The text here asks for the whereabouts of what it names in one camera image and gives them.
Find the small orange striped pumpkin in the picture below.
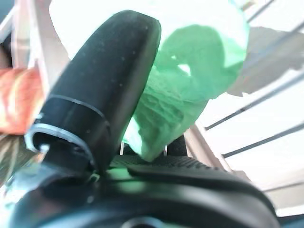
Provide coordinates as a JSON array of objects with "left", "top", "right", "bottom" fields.
[{"left": 0, "top": 67, "right": 47, "bottom": 136}]

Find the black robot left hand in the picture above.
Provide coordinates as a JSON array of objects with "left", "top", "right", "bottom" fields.
[{"left": 9, "top": 9, "right": 281, "bottom": 228}]

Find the napa cabbage white green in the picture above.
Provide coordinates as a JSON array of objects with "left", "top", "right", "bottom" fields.
[{"left": 48, "top": 0, "right": 250, "bottom": 162}]

